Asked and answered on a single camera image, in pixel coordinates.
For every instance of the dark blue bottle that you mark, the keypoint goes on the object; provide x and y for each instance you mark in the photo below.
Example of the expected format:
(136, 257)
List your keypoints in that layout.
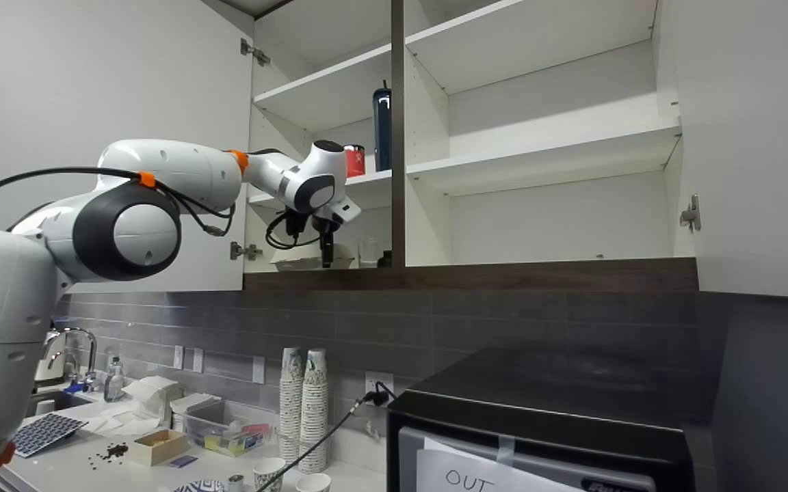
(380, 113)

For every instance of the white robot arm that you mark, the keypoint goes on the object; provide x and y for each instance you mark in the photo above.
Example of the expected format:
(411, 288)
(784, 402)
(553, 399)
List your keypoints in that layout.
(129, 224)

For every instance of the left cabinet door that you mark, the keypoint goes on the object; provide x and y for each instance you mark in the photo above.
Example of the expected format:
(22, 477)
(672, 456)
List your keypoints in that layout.
(79, 74)

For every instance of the black microwave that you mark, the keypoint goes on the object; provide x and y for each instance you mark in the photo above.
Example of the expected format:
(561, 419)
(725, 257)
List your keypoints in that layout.
(525, 419)

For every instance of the paper cup stack right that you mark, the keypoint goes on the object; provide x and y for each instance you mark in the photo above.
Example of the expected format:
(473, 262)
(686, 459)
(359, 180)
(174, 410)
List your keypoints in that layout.
(312, 398)

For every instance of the red cup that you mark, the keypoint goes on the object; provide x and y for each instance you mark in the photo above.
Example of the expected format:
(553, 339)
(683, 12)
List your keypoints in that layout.
(353, 158)

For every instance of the white upper cabinet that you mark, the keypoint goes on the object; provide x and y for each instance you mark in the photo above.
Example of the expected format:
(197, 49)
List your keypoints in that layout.
(520, 132)

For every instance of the wall power outlet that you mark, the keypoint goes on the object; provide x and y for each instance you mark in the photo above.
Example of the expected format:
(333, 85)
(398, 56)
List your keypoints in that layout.
(378, 395)

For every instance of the coffee machine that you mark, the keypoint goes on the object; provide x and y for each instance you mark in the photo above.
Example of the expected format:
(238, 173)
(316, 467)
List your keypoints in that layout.
(67, 355)

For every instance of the clear plastic container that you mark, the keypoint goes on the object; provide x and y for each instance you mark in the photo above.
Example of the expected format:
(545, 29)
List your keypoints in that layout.
(205, 422)

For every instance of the paper cup stack left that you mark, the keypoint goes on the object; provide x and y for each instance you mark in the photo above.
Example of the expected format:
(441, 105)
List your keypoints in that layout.
(292, 399)

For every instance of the paper cup stack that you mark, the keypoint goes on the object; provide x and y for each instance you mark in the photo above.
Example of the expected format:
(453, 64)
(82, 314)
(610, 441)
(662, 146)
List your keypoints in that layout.
(312, 398)
(292, 399)

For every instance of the right cabinet door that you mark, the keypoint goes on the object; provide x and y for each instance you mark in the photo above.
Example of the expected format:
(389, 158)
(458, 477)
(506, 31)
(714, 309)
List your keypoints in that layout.
(725, 60)

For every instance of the small wooden box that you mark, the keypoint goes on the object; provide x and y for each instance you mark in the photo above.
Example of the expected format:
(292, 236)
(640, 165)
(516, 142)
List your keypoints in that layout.
(156, 447)

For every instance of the cabinet door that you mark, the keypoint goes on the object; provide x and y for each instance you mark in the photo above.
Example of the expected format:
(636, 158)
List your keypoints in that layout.
(79, 74)
(725, 60)

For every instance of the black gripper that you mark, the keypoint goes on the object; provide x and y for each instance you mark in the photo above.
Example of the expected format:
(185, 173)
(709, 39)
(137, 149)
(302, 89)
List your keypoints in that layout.
(327, 227)

